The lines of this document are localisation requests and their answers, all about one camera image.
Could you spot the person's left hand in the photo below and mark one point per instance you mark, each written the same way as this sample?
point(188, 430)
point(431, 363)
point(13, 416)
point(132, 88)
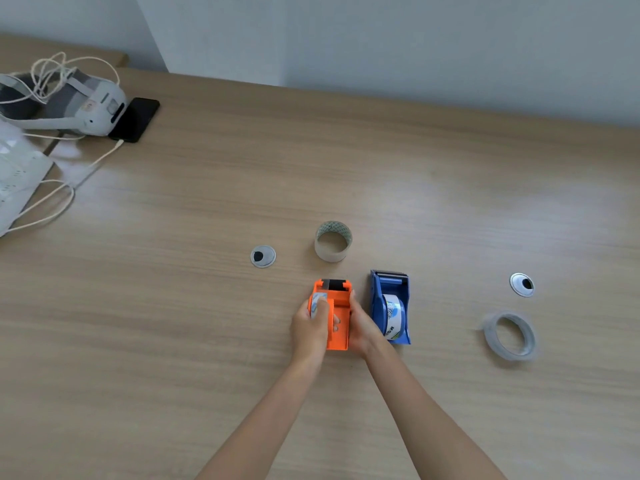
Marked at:
point(310, 334)

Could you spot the person's right hand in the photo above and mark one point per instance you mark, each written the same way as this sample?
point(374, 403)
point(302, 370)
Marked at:
point(362, 329)

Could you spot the orange tape dispenser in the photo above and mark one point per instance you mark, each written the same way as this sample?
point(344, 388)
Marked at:
point(341, 314)

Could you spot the blue tape dispenser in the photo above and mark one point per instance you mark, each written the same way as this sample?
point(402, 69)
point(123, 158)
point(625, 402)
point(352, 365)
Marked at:
point(377, 304)

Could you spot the narrow tape core blue print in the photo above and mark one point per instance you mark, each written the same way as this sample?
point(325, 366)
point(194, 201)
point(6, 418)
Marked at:
point(395, 319)

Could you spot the clear tape roll blue label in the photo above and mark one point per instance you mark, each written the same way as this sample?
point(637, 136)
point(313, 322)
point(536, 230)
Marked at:
point(317, 298)

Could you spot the wide cardboard tape core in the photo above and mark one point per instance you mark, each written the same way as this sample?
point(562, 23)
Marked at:
point(331, 254)

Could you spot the plain clear tape roll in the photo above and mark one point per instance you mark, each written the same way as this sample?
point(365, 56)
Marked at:
point(492, 339)

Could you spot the person's left forearm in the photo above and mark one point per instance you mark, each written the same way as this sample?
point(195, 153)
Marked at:
point(260, 419)

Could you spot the person's right forearm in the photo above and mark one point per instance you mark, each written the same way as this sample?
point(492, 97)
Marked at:
point(430, 419)

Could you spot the black smartphone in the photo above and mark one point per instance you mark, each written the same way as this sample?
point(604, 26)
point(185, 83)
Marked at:
point(135, 119)

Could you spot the white grey headset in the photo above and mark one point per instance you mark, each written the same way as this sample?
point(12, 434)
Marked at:
point(97, 112)

